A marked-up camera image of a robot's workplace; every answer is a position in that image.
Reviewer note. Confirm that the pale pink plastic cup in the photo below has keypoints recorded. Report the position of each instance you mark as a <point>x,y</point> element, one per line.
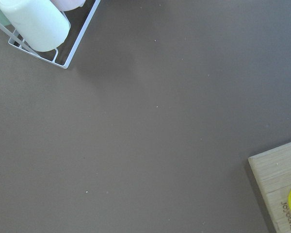
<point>68,5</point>

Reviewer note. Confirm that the white plastic cup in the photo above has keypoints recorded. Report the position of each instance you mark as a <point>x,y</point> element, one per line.
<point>39,22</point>

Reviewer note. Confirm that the wooden cutting board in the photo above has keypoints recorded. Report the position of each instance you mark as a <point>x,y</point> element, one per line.
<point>272,171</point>

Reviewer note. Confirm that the white wire cup rack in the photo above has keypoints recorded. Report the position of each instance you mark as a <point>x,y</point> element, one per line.
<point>61,56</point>

